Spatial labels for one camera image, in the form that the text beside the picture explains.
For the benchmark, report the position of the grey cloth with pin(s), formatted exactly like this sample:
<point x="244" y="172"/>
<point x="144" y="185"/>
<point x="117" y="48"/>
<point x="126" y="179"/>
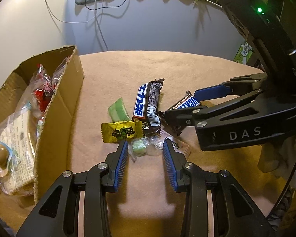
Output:
<point x="276" y="158"/>

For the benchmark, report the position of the green printed bag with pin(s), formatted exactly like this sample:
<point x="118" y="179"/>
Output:
<point x="244" y="51"/>

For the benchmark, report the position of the clear cracker pack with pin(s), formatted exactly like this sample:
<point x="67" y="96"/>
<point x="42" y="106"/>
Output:
<point x="19" y="153"/>

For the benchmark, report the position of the cardboard box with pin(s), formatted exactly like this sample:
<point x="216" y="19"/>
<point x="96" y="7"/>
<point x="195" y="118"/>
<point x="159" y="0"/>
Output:
<point x="61" y="113"/>

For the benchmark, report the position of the brown jelly cup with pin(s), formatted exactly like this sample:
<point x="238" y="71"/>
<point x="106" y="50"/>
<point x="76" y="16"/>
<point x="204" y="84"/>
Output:
<point x="0" y="153"/>

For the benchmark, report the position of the small white snack packet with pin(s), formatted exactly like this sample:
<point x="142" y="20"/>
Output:
<point x="178" y="148"/>

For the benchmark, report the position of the red snack packet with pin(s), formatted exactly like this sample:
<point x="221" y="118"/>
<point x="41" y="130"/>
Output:
<point x="40" y="95"/>

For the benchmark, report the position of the clear green candy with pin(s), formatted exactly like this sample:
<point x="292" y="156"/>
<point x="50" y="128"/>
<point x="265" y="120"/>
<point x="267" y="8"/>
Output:
<point x="139" y="149"/>

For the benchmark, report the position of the yellow candy packet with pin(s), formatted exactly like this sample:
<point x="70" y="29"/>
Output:
<point x="120" y="131"/>

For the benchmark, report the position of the brown chocolate bar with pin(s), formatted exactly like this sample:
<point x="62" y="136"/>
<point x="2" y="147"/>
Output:
<point x="185" y="103"/>

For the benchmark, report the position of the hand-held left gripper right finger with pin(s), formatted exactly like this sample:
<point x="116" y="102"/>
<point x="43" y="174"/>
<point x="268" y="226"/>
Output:
<point x="171" y="167"/>

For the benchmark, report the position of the dark chocolate bar blue label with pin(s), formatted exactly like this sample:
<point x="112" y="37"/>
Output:
<point x="148" y="101"/>

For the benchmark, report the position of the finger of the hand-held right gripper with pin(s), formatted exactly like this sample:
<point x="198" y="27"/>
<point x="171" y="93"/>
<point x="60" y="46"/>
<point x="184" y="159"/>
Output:
<point x="212" y="116"/>
<point x="212" y="91"/>

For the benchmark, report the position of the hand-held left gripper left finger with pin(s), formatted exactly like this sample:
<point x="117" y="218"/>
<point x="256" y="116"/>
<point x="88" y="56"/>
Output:
<point x="120" y="167"/>

